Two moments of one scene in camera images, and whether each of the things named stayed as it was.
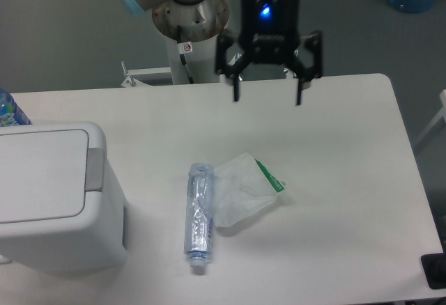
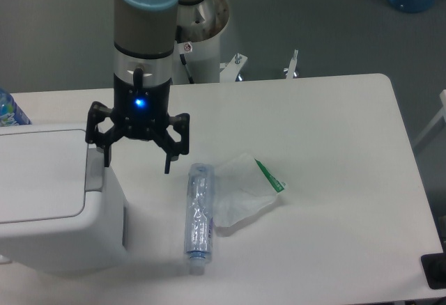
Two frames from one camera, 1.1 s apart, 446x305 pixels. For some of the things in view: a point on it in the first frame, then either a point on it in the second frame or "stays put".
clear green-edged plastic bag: [242, 188] stays put
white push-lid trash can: [62, 210] stays put
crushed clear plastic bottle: [199, 213] stays put
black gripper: [270, 30] to [140, 111]
